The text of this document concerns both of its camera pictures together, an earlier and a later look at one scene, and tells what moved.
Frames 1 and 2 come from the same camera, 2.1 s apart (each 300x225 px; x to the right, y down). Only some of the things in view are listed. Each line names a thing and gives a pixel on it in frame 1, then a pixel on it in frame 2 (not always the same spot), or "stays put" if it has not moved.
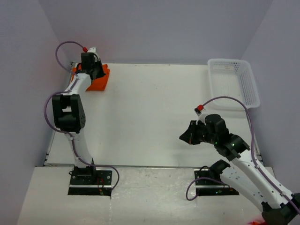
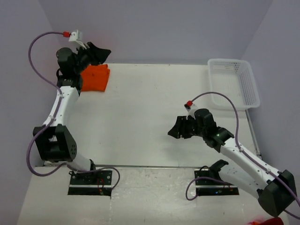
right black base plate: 206,185 stays put
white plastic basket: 233,78 stays put
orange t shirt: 97,84 stays put
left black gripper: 97,61 to 98,56
